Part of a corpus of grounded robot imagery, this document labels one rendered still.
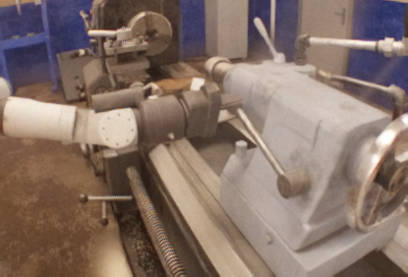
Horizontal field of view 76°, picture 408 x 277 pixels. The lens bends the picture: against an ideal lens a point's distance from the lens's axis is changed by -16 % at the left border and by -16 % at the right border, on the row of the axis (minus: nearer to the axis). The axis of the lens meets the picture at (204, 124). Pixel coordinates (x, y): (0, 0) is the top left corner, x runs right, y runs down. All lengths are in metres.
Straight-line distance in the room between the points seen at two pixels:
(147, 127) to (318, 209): 0.33
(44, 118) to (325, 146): 0.48
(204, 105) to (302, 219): 0.27
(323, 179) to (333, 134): 0.08
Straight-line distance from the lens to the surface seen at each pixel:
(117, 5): 1.92
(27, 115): 0.55
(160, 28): 1.78
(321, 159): 0.53
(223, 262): 0.67
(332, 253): 0.59
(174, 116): 0.55
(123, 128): 0.52
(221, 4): 5.26
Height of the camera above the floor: 1.36
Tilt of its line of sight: 26 degrees down
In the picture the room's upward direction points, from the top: 1 degrees counter-clockwise
